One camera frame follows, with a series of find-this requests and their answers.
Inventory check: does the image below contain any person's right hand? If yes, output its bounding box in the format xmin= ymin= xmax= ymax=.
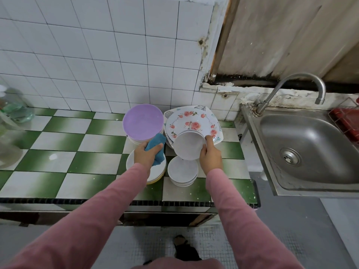
xmin=199 ymin=135 xmax=223 ymax=176

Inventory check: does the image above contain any person's left hand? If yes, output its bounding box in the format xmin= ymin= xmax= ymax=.
xmin=134 ymin=142 xmax=165 ymax=173

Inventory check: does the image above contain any blue cleaning cloth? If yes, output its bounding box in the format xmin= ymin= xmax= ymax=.
xmin=145 ymin=133 xmax=168 ymax=166

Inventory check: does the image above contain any white bowl with blue rim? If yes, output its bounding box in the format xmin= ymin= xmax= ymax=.
xmin=171 ymin=130 xmax=208 ymax=161

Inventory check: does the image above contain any stack of white saucers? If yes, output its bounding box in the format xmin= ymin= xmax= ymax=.
xmin=167 ymin=155 xmax=200 ymax=188

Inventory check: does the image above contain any floral plate stack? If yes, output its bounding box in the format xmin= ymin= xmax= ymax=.
xmin=163 ymin=106 xmax=224 ymax=149

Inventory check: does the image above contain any purple plastic bowl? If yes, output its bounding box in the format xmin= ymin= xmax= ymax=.
xmin=122 ymin=104 xmax=165 ymax=145

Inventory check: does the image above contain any person's left forearm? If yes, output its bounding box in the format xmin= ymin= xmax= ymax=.
xmin=0 ymin=163 xmax=151 ymax=269

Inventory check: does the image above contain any person's right forearm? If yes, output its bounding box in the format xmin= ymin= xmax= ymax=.
xmin=205 ymin=168 xmax=306 ymax=269

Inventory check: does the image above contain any green checkered tile countertop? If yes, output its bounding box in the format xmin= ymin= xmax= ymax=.
xmin=0 ymin=107 xmax=260 ymax=210

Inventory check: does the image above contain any person's right leg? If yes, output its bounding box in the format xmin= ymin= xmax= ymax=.
xmin=171 ymin=235 xmax=203 ymax=262

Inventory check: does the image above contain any stainless steel sink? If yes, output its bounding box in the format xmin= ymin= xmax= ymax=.
xmin=241 ymin=103 xmax=359 ymax=198

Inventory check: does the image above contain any chrome faucet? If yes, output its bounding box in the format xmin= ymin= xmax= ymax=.
xmin=255 ymin=72 xmax=327 ymax=115

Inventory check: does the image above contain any large clear plastic bottle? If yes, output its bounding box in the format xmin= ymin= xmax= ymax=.
xmin=0 ymin=112 xmax=26 ymax=168

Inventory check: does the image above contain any weathered wooden board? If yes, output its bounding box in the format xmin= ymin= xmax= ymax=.
xmin=210 ymin=0 xmax=359 ymax=90

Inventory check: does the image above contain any metal wire dish rack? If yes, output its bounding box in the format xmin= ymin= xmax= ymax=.
xmin=328 ymin=97 xmax=359 ymax=143

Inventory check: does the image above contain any wire dish rack red tray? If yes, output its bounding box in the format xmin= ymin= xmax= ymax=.
xmin=332 ymin=108 xmax=359 ymax=142

